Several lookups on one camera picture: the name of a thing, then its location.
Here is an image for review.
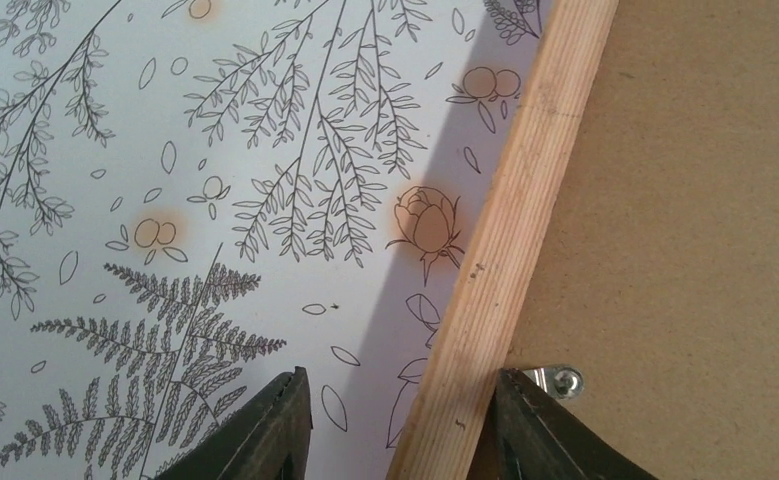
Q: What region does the brown cardboard backing board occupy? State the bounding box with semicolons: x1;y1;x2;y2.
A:
507;1;779;479

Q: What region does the pink wooden picture frame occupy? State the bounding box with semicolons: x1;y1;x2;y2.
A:
387;1;617;479

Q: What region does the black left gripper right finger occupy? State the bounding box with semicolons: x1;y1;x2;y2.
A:
492;369;654;480

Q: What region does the floral patterned table mat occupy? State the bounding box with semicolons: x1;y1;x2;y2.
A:
0;1;552;479

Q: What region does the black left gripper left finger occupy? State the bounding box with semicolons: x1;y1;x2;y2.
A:
157;366;313;480

